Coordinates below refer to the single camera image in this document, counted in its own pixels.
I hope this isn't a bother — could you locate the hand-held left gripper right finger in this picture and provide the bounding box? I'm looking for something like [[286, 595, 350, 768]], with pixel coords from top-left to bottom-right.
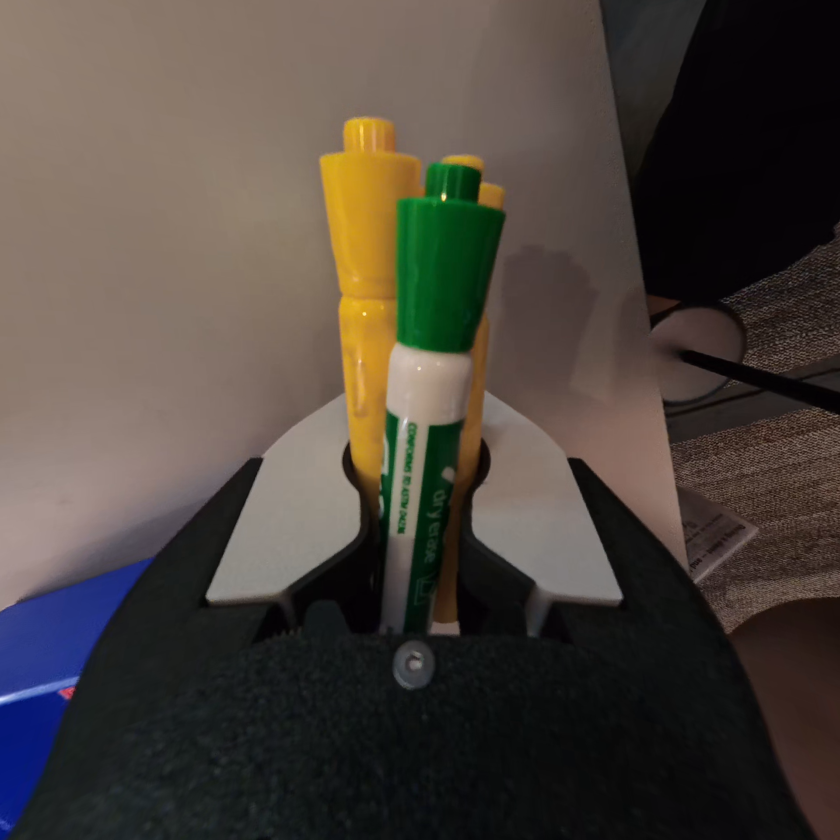
[[458, 392, 624, 637]]

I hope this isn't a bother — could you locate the blue storage bin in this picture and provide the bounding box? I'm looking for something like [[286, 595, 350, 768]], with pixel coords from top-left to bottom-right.
[[0, 556, 158, 840]]

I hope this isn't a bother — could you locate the dark cloth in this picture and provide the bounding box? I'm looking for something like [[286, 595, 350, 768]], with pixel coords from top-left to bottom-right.
[[629, 0, 840, 309]]

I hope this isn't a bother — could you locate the white printed paper label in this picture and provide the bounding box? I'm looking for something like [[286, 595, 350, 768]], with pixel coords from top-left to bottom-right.
[[679, 502, 761, 584]]

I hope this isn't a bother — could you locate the black rod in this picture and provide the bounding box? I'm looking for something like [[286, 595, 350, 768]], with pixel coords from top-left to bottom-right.
[[681, 350, 840, 416]]

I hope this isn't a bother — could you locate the white desk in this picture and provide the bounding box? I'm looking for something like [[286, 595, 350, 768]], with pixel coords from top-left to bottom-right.
[[0, 0, 691, 613]]

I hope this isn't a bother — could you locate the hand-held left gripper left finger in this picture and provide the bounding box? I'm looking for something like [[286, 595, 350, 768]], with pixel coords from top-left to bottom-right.
[[205, 392, 385, 632]]

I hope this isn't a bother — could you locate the yellow marker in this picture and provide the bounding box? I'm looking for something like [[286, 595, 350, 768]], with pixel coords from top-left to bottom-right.
[[319, 117, 424, 493], [433, 155, 508, 624]]

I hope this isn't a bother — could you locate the white round disc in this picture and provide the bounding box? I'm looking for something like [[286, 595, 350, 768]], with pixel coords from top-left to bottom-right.
[[648, 304, 748, 404]]

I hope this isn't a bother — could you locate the green dry erase marker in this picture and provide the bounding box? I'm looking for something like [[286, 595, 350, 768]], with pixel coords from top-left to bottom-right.
[[382, 163, 508, 636]]

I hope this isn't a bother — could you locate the person's bare leg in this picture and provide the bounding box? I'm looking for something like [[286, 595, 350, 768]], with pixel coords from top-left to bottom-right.
[[722, 591, 840, 840]]

